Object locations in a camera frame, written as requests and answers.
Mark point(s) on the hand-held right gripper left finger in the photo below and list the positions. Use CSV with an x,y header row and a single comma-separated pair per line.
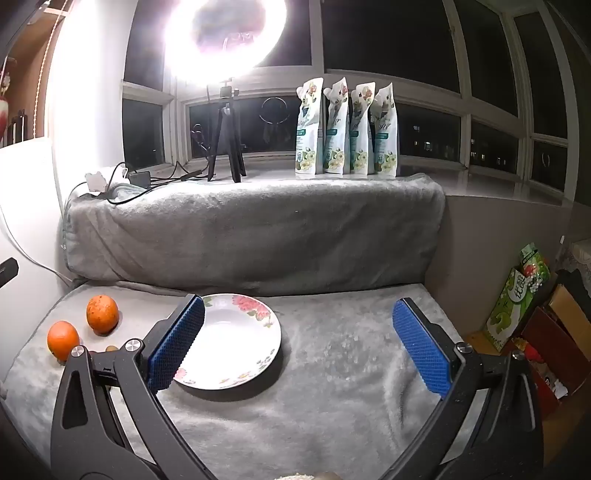
x,y
178,341

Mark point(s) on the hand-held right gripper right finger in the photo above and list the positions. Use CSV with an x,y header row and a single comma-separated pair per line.
x,y
422,350

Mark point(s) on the white power strip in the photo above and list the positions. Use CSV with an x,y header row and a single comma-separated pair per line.
x,y
99,180

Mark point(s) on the brown cardboard box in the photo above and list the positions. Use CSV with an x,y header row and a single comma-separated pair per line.
x,y
570,309

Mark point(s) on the green juice carton box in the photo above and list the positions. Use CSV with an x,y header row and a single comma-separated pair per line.
x,y
512,300

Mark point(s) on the red cardboard box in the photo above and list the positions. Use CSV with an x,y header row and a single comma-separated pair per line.
x,y
554,350

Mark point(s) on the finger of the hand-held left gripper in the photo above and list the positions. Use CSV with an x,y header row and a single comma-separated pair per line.
x,y
7,272

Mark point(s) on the red and white vase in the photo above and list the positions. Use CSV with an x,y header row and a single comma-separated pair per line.
x,y
3,115

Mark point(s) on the black tripod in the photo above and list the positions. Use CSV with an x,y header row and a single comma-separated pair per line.
x,y
226,131

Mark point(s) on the white floral refill pouch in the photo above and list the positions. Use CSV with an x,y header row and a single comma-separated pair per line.
x,y
361,134
308,134
336,134
386,134

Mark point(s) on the grey fleece blanket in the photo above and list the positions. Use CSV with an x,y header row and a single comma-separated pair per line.
x,y
277,221

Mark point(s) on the black power adapter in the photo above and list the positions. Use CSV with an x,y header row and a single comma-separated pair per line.
x,y
140,178

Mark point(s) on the white window frame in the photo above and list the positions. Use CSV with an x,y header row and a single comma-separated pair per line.
x,y
429,92

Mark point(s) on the floral white plate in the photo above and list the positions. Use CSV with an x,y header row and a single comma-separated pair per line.
x,y
231,341

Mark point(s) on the orange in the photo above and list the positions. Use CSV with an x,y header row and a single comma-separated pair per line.
x,y
102,314
62,340

